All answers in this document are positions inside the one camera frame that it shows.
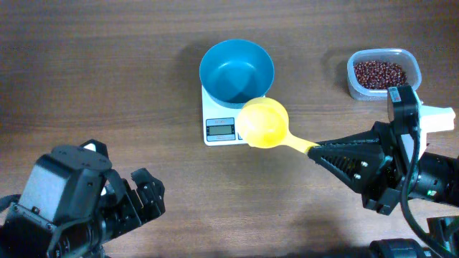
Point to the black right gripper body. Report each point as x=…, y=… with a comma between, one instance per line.
x=376, y=197

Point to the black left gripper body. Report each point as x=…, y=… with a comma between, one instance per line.
x=132, y=227

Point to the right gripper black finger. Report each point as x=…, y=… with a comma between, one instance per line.
x=356, y=165
x=365, y=137

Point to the yellow plastic measuring scoop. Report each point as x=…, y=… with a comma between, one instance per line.
x=264, y=123

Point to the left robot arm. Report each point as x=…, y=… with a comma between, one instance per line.
x=74, y=202

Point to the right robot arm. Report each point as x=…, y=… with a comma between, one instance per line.
x=435, y=179

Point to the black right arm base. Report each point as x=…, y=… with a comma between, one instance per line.
x=443, y=230

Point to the white digital kitchen scale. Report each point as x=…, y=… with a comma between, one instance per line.
x=219, y=123

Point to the teal plastic bowl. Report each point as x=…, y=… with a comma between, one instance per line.
x=235, y=71

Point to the red beans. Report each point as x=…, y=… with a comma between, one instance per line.
x=377, y=75

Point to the clear plastic container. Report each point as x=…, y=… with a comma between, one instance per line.
x=400, y=56

